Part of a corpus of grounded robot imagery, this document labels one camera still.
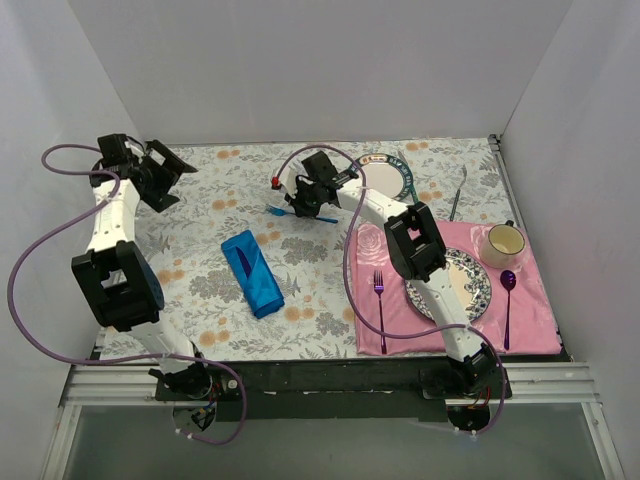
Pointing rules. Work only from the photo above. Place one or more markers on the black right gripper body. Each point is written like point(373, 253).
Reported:
point(306, 201)

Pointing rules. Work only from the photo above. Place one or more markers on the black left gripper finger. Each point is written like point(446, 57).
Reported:
point(159, 198)
point(171, 162)

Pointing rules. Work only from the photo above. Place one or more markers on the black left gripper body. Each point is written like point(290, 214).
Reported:
point(156, 176)

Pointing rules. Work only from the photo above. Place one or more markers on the blue fork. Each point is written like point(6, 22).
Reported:
point(282, 212)

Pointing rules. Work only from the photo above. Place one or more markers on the blue satin napkin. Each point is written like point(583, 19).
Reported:
point(261, 289)

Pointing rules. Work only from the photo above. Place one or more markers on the purple knife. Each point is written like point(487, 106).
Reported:
point(245, 263)

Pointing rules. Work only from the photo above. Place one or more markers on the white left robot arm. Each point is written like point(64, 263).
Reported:
point(118, 283)

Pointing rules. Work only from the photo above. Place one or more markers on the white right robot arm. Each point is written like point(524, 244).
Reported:
point(417, 253)

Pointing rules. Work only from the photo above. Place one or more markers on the floral tablecloth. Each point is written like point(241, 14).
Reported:
point(228, 195)

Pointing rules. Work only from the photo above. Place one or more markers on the white plate teal rim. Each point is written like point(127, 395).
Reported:
point(382, 174)

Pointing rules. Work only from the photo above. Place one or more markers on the purple metallic fork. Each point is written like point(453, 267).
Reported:
point(378, 286)

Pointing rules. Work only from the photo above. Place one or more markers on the blue floral dinner plate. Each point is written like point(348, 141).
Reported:
point(464, 277)

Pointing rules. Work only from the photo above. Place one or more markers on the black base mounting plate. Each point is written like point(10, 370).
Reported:
point(343, 389)

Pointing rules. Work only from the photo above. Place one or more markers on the cream ceramic mug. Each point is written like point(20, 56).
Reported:
point(502, 245)

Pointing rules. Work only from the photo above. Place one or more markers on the purple metallic spoon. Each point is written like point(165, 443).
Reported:
point(508, 281)

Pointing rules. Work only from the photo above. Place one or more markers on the pink floral placemat cloth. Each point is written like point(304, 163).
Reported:
point(532, 325)

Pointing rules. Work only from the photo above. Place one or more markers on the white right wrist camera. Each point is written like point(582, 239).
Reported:
point(285, 183)

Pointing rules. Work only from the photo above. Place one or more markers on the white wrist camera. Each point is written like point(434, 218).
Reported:
point(285, 183)
point(136, 147)

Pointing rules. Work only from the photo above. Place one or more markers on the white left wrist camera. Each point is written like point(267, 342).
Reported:
point(136, 147)

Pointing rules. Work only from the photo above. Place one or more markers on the teal handled knife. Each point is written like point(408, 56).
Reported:
point(408, 189)

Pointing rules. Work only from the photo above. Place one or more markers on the aluminium frame rail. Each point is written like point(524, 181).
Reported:
point(531, 383)

